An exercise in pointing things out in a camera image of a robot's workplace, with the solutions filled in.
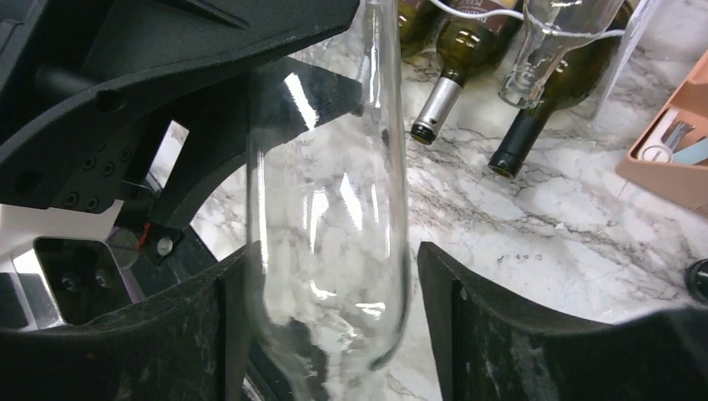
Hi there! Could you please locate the white wire wine rack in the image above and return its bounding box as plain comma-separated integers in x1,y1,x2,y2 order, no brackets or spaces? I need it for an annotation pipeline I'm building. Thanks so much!
433,1,662,119

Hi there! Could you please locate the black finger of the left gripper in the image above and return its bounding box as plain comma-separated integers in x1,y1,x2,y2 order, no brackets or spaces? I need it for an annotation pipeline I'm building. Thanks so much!
150,57,362,229
1,1,359,211

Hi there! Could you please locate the green wine bottle white label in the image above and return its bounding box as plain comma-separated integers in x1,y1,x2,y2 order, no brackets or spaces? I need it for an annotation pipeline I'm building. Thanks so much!
410,15,522,145

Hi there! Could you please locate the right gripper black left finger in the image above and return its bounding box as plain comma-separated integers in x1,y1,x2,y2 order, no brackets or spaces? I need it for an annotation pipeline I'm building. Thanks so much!
1,250,250,400

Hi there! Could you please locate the green wine bottle dark label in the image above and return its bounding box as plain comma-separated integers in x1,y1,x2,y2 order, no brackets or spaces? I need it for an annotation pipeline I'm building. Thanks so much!
488,1,633,178

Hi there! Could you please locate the small red capped bottle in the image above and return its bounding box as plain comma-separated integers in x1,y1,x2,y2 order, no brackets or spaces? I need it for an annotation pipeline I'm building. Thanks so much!
685,259,707,305

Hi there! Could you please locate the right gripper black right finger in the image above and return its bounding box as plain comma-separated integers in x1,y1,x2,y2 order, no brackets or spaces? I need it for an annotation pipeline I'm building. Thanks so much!
417,241,707,400

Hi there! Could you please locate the peach plastic file organizer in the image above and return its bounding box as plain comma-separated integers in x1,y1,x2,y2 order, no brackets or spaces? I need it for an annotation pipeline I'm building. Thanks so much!
615,54,707,217

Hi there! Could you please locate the clear glass bottle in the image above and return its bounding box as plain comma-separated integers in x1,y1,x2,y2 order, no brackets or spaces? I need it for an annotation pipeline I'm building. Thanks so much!
246,1,411,400
498,0,622,109

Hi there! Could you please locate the green Primitivo wine bottle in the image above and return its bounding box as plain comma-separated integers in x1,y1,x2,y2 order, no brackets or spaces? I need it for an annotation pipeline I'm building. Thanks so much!
397,0,443,59

